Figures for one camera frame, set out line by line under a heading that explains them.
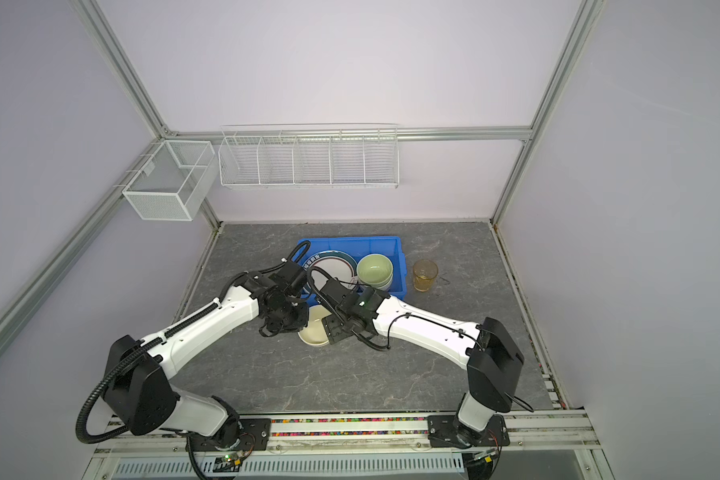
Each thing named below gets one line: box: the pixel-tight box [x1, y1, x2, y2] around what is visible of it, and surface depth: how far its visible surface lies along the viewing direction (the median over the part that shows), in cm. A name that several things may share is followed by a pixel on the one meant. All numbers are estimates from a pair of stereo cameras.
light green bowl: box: [356, 253, 394, 291], surface depth 96 cm
